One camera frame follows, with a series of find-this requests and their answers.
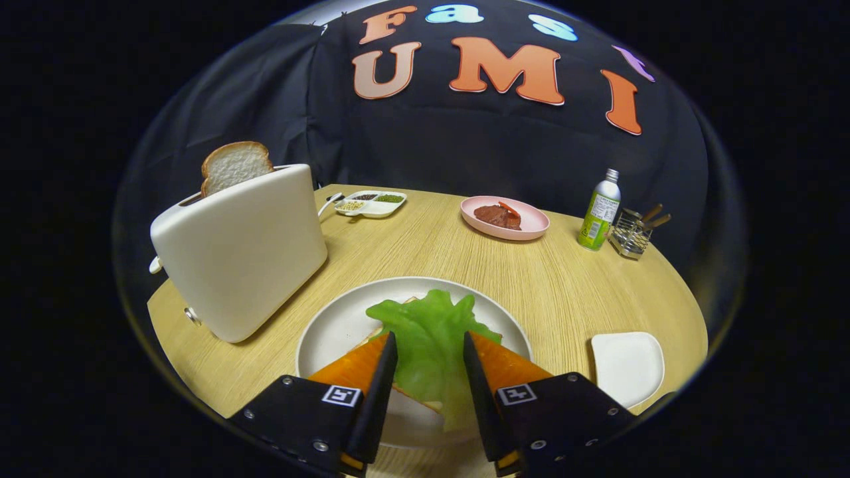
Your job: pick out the red meat slices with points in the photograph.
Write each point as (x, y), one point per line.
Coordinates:
(495, 217)

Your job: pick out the black backdrop cloth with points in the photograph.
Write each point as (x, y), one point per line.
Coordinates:
(465, 139)

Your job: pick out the white divided condiment tray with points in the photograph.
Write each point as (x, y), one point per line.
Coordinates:
(378, 207)

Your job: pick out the white toaster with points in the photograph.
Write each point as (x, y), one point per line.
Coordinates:
(246, 255)

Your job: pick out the pink plate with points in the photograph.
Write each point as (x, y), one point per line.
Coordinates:
(534, 222)

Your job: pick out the round white plate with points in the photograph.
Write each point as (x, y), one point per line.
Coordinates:
(339, 332)

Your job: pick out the toasted bread slice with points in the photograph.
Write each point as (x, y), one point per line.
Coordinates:
(236, 166)

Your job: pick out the silver bottle with green label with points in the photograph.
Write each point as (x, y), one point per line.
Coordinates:
(599, 212)

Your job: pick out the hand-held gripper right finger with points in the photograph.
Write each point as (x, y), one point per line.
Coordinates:
(481, 405)

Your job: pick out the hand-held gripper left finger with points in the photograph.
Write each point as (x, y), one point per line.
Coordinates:
(375, 405)

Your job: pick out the green lettuce leaf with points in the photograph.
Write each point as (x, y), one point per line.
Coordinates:
(428, 345)

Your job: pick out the small spoon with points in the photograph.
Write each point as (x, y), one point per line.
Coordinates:
(328, 204)

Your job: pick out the small square white plate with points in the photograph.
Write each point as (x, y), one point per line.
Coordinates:
(627, 368)

